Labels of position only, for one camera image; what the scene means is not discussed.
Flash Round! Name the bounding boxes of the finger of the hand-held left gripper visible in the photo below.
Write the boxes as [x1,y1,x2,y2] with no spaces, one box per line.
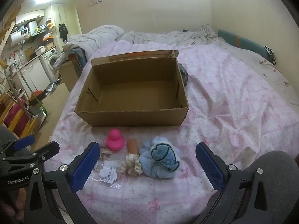
[2,141,60,168]
[0,135,36,159]

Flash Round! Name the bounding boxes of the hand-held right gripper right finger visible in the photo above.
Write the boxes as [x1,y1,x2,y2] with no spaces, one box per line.
[195,142,275,224]

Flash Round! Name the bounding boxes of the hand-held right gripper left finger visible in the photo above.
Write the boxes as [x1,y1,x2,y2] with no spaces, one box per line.
[23,142,101,224]

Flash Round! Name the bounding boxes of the clear plastic packet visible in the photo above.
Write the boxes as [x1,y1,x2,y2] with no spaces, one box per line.
[92,160,122,189]

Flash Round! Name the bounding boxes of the pink rubber duck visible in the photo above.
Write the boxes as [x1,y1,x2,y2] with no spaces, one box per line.
[106,129,125,151]

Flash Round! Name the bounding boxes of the cream scrunchie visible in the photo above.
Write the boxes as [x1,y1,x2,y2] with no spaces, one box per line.
[121,153,143,176]

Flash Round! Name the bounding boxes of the blue fluffy fish plush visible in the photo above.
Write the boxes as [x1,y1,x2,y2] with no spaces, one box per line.
[139,136,181,180]

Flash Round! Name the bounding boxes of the brown cylindrical soft toy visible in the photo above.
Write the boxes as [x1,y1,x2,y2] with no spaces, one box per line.
[127,139,140,155]

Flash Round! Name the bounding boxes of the brown cardboard box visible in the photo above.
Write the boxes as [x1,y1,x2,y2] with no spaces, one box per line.
[75,49,189,127]

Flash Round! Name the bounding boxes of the person's left hand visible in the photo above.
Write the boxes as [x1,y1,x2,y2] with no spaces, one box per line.
[9,187,29,218]

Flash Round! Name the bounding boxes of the red storage bins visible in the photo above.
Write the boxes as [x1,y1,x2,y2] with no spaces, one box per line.
[3,104,31,133]

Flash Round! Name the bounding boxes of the red stool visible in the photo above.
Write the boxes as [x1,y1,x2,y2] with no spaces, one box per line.
[31,91,46,101]

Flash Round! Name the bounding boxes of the pink bow-print bed sheet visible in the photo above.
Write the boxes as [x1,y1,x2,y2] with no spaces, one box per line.
[44,40,299,224]

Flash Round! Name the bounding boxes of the plain cardboard box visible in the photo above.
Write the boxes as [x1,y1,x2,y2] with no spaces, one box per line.
[59,61,82,93]

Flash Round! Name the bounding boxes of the white washing machine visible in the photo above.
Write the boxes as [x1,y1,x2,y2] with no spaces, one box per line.
[38,48,60,80]

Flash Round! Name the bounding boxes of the dark round object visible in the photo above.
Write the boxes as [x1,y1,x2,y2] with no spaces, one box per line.
[179,63,189,87]

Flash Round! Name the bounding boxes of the blue orange cloth pile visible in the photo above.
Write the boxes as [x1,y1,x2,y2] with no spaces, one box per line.
[67,48,89,64]

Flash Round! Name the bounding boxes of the white water heater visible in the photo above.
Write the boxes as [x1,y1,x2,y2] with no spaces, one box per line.
[6,31,31,50]

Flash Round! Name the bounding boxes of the black hanging garment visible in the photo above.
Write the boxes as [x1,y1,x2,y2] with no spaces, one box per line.
[58,23,68,40]

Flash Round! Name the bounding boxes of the black white checkered cloth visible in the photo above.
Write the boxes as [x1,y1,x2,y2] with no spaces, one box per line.
[264,45,277,66]

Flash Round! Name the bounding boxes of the teal pillow with orange stripe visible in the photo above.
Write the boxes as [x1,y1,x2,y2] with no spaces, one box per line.
[218,29,269,57]

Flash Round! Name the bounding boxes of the white grey quilt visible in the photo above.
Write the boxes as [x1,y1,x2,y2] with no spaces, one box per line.
[62,24,219,52]

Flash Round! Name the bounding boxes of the mop with metal handle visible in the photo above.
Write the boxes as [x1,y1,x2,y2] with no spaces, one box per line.
[9,54,33,119]

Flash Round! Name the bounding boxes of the white wall cabinets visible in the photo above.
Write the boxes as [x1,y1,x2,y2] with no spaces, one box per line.
[15,9,45,25]

